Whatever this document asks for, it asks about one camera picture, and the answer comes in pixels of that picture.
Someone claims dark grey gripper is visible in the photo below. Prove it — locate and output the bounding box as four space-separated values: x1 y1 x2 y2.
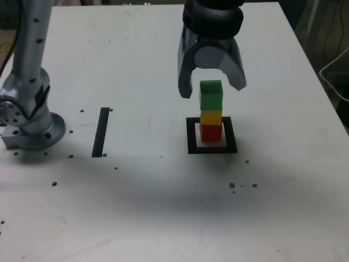
177 25 247 99

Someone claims green cube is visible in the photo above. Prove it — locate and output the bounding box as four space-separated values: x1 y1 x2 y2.
199 80 224 111

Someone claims yellow cube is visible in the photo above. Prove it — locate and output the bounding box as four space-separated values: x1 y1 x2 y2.
200 109 222 126

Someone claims red cube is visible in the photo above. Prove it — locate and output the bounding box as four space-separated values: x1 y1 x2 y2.
200 124 222 143

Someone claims black tape square outline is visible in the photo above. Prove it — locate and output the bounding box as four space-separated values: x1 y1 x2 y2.
185 116 238 155

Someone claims white plastic bin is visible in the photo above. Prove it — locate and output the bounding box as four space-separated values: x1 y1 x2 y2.
319 46 349 103

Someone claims grey metal leg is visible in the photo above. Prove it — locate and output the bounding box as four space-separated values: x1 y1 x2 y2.
298 0 325 59

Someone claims black tape strip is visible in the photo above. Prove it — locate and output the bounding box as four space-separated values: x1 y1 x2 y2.
91 107 110 158

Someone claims thin black hanging cable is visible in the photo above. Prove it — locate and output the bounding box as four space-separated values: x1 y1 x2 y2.
337 0 345 61
323 16 334 68

